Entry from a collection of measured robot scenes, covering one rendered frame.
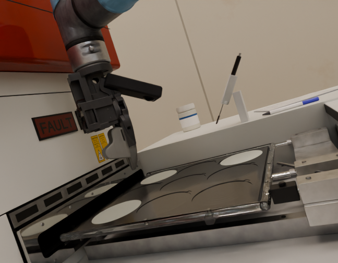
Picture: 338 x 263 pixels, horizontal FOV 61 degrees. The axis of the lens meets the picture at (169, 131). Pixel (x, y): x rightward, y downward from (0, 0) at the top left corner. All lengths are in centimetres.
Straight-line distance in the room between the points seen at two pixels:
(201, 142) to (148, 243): 36
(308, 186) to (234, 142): 40
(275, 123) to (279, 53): 172
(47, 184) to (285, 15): 222
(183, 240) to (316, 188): 23
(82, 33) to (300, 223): 47
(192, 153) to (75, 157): 32
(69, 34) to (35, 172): 27
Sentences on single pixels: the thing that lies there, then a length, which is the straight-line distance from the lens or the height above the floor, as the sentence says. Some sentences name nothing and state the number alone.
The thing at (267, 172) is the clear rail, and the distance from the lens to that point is 52.
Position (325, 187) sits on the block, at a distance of 42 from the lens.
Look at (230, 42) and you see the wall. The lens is 243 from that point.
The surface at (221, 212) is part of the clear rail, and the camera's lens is 41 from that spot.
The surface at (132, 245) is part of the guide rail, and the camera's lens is 57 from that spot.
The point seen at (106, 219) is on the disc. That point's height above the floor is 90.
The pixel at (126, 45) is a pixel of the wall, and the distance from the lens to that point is 251.
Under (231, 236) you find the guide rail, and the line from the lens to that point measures 49.
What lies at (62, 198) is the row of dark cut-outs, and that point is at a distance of 64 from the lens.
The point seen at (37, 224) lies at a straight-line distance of 58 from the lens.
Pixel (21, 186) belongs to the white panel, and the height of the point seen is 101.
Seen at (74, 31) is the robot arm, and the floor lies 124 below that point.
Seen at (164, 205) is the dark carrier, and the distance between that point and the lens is 52.
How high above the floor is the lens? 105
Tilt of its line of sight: 3 degrees down
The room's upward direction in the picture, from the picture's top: 18 degrees counter-clockwise
